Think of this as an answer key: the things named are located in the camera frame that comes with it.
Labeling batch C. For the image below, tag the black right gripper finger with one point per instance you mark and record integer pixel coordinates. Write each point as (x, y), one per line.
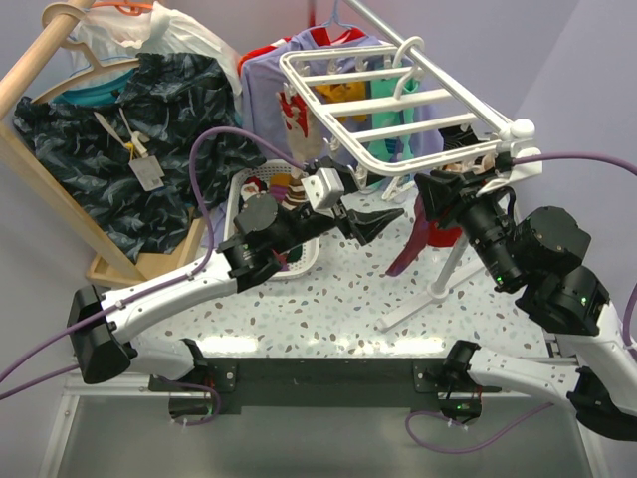
(435, 194)
(469, 180)

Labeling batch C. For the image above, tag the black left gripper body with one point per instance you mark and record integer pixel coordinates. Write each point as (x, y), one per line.
(307, 228)

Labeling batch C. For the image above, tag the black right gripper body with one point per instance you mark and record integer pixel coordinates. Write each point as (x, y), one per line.
(480, 218)

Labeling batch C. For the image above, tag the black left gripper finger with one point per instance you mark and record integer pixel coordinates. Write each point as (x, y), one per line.
(364, 227)
(342, 176)

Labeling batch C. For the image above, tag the maroon purple striped sock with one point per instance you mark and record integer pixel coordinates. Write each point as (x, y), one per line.
(279, 185)
(417, 241)

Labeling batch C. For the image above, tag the white plastic sock hanger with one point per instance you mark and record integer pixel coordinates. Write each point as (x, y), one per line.
(414, 88)

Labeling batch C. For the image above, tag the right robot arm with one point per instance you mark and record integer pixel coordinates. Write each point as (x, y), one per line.
(541, 260)

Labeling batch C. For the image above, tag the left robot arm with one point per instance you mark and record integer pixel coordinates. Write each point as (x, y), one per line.
(107, 327)

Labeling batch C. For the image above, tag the orange plastic hanger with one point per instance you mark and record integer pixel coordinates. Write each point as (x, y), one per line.
(129, 8)

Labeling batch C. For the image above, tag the brown striped sock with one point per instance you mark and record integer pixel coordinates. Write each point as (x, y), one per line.
(295, 195)

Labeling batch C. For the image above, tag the white perforated plastic basket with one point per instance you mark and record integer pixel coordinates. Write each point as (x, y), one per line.
(299, 260)

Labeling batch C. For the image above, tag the black white striped sock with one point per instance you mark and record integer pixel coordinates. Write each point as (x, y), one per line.
(459, 136)

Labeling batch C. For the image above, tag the santa claus sock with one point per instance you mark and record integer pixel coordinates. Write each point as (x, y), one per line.
(252, 186)

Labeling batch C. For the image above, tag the cream red chicken sock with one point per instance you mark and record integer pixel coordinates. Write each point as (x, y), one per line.
(303, 133)

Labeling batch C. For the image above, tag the lavender shirt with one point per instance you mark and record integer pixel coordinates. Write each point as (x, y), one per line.
(262, 79)

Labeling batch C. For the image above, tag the mustard yellow sock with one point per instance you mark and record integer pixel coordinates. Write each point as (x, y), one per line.
(354, 92)
(333, 93)

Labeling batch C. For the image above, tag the white rack foot base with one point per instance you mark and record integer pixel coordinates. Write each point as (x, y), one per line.
(436, 293)

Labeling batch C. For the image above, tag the red garment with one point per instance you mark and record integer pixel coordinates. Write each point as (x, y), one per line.
(264, 52)

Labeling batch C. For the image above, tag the paper price tag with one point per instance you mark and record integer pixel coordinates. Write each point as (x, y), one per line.
(148, 172)

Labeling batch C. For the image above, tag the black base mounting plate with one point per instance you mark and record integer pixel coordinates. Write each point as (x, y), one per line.
(228, 385)

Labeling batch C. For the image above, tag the dark patterned shirt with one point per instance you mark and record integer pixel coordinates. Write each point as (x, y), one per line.
(166, 104)

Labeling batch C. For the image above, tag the teal shirt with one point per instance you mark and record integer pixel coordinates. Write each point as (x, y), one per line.
(97, 95)

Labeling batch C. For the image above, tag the white plastic bag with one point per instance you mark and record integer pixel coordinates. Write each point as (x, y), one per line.
(112, 36)

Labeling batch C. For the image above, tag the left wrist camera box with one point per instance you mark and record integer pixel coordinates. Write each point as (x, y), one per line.
(323, 189)

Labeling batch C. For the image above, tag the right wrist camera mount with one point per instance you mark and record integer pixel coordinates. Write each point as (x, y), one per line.
(507, 170)

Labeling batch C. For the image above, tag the blue wire hanger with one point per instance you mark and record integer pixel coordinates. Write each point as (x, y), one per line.
(333, 32)

